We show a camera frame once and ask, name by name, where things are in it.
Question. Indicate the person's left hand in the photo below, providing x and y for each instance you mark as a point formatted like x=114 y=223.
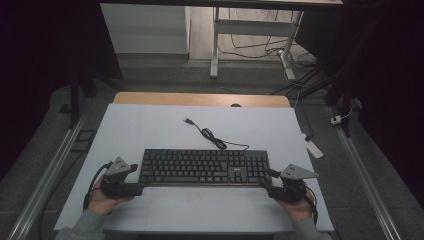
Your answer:
x=101 y=203

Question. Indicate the dark curtain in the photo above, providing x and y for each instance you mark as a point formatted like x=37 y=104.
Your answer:
x=40 y=66
x=393 y=83

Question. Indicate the white cabinet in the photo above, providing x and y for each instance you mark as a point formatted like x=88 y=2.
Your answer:
x=143 y=30

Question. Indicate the small white adapter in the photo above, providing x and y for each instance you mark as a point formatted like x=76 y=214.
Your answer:
x=336 y=119

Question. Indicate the person's right hand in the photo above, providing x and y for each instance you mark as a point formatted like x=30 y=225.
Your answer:
x=298 y=210

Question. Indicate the black computer keyboard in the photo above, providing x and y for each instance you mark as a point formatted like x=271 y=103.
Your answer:
x=186 y=166

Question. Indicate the white metal stand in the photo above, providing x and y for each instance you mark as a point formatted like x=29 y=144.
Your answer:
x=246 y=45

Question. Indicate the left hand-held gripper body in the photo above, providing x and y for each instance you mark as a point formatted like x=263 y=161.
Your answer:
x=116 y=166

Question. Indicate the black floor plate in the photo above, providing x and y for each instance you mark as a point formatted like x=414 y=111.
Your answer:
x=85 y=140

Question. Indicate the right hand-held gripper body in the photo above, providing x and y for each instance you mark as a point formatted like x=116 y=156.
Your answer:
x=295 y=172

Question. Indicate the white-framed desk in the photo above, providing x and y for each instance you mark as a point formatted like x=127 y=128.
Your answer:
x=253 y=27

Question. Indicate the aluminium rail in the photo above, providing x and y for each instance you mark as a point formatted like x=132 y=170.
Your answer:
x=46 y=180
x=366 y=180

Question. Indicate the white power strip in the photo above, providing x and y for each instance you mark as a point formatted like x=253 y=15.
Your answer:
x=314 y=148

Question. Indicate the black table grommet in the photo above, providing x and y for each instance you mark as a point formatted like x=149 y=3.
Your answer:
x=235 y=105

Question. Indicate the black metal stand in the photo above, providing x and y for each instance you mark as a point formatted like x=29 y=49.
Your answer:
x=345 y=110
x=74 y=100

